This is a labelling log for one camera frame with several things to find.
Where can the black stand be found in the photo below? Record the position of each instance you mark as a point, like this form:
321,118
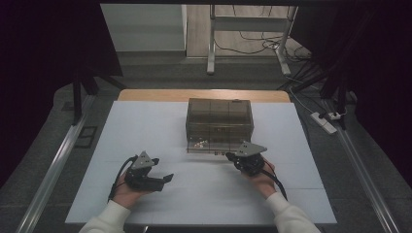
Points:
340,87
77,97

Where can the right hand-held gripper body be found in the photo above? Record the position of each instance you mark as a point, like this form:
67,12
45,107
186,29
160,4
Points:
249,158

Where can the white cabinet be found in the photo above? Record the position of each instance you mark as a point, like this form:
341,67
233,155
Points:
145,29

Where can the black floor outlet plate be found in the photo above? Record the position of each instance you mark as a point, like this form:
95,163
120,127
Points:
85,136

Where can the clear brown drawer box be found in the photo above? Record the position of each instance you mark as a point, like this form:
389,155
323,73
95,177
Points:
219,119

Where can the white power strip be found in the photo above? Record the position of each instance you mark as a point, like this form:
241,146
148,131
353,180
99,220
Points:
323,123

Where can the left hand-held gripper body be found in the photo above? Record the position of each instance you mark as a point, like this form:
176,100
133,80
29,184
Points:
142,174

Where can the white metal desk frame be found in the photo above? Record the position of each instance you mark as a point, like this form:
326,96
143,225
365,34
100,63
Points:
211,39

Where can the person's right hand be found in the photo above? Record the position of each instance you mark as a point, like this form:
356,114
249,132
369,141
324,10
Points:
264,183

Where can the person's left hand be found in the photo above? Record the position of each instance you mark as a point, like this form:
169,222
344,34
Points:
129,194

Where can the white plug adapter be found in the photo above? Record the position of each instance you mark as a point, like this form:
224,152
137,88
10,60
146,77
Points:
335,115

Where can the aluminium rail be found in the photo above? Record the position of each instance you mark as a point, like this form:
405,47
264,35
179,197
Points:
366,181
53,171

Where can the white table mat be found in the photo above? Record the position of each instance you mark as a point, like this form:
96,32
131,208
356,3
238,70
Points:
155,136

